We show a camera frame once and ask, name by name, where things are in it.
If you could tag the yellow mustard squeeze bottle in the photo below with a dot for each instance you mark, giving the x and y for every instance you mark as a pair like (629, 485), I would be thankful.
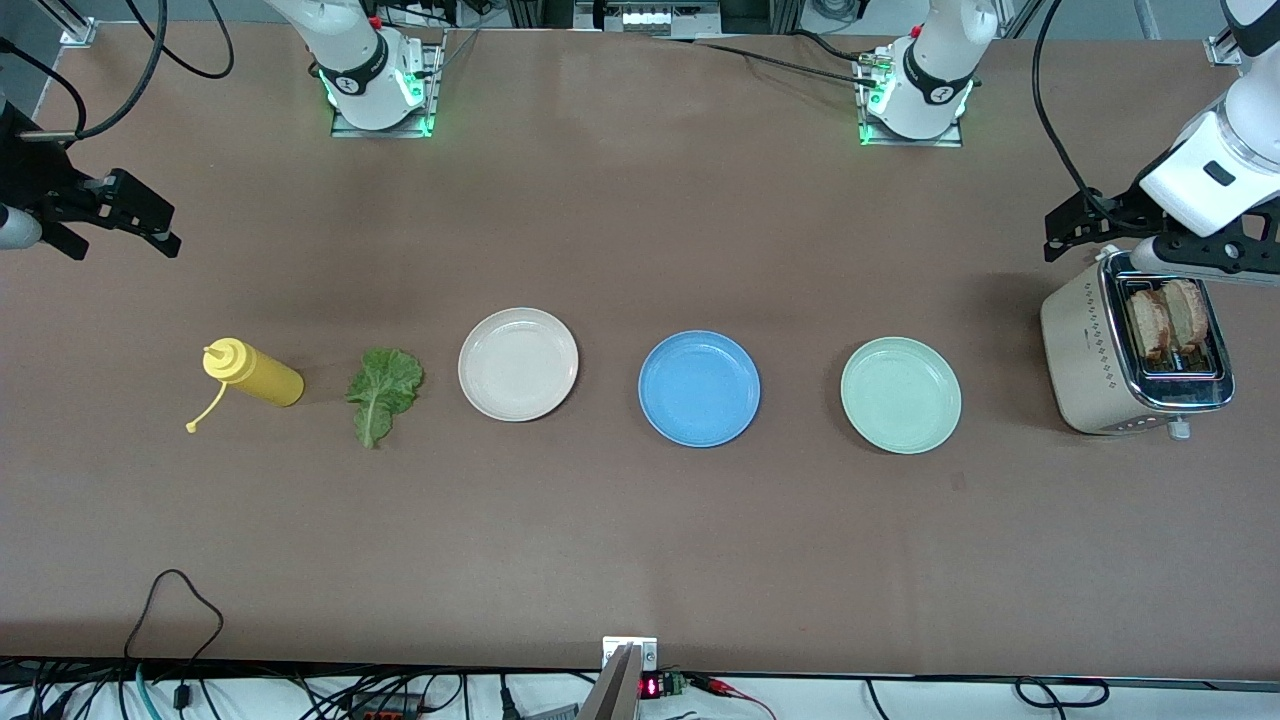
(265, 378)

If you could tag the light green round plate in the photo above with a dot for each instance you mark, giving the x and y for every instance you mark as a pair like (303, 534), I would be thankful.
(900, 395)

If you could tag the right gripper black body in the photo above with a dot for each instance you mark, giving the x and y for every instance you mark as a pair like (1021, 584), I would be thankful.
(32, 172)

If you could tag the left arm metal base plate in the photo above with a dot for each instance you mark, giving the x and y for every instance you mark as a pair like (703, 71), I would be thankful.
(900, 142)

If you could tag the grey metal post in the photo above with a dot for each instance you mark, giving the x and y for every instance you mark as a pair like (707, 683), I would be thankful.
(612, 690)

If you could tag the beige chrome toaster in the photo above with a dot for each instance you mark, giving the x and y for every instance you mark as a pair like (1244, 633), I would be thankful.
(1085, 360)

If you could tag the beige round plate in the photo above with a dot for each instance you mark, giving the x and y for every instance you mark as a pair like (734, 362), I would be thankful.
(518, 365)

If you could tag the grey power strip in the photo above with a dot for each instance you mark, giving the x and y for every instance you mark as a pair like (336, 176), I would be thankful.
(650, 18)

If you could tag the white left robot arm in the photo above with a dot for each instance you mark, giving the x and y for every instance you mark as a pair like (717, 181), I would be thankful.
(940, 50)

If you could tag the green lettuce leaf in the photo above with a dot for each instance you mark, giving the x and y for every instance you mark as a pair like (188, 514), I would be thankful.
(385, 385)

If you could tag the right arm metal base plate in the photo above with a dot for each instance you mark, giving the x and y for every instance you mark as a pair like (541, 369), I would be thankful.
(380, 132)

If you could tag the silver table corner bracket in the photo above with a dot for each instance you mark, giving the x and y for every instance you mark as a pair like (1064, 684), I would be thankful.
(1222, 50)
(78, 33)

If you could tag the blue round plate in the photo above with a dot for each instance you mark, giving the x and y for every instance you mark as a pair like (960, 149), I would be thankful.
(700, 390)

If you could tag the toasted bread slice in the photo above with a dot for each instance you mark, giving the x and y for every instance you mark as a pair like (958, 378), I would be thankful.
(1188, 312)
(1150, 325)

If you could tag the dark aluminium frame structure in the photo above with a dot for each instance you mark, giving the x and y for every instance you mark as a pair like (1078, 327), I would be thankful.
(760, 12)

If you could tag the silver mount bracket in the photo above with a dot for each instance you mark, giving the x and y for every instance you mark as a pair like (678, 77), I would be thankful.
(645, 655)

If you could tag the red digit display module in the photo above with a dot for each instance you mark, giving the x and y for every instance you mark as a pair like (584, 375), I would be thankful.
(652, 688)

